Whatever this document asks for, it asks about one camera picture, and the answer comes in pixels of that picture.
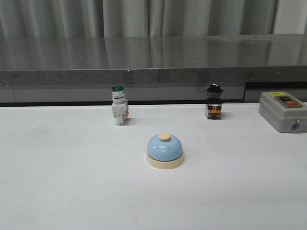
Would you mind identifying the grey start-stop switch box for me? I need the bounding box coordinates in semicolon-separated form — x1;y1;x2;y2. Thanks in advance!
259;92;307;133

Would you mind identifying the blue call bell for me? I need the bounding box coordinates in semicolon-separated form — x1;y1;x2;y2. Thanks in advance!
146;132;184;170

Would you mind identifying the grey curtain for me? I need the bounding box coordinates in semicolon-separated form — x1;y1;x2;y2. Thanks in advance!
0;0;307;39

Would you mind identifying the grey stone counter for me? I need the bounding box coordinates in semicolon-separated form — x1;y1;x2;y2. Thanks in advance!
0;34;307;86

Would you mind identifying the black selector switch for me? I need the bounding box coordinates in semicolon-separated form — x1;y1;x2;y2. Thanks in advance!
205;84;223;119

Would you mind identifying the green pushbutton switch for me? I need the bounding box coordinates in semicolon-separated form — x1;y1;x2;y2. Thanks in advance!
111;85;129;126

